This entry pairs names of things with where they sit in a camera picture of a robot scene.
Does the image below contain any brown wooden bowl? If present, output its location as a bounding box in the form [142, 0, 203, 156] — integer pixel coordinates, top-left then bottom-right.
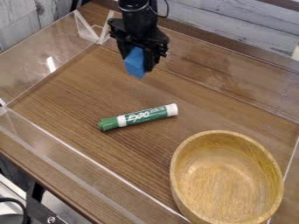
[170, 130, 284, 224]

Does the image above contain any black metal table frame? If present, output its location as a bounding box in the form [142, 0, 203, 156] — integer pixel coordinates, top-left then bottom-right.
[25, 182, 68, 224]

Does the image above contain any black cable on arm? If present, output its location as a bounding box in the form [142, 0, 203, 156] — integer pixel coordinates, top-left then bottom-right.
[155, 0, 171, 19]

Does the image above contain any black cable lower left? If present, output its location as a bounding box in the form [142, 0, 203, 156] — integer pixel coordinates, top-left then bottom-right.
[0, 197, 31, 224]

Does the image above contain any green Expo marker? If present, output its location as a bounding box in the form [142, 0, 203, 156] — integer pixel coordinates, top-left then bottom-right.
[97, 103, 179, 131]

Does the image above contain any clear acrylic enclosure wall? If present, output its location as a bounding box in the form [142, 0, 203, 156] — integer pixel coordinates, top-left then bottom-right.
[0, 7, 299, 224]

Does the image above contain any blue rectangular block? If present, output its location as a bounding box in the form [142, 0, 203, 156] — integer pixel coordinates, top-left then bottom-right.
[124, 46, 146, 78]

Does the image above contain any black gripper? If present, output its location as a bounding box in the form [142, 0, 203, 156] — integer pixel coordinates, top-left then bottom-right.
[107, 7, 170, 73]

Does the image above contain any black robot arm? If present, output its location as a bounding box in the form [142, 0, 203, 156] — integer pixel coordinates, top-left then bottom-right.
[107, 0, 170, 77]

